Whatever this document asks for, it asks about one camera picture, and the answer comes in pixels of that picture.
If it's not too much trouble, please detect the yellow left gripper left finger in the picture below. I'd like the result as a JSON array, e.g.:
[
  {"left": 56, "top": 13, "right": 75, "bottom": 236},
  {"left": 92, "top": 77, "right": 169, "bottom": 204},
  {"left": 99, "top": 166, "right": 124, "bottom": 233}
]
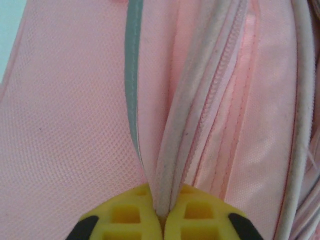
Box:
[{"left": 65, "top": 183, "right": 164, "bottom": 240}]

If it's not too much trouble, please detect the pink student backpack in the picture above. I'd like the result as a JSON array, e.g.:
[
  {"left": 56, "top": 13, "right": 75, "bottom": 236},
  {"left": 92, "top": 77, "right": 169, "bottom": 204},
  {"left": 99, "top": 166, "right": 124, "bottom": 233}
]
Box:
[{"left": 0, "top": 0, "right": 320, "bottom": 240}]

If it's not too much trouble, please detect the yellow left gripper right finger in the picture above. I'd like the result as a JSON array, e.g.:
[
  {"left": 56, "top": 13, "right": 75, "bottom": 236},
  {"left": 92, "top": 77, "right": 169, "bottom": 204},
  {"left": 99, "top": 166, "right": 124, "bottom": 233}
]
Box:
[{"left": 164, "top": 184, "right": 265, "bottom": 240}]

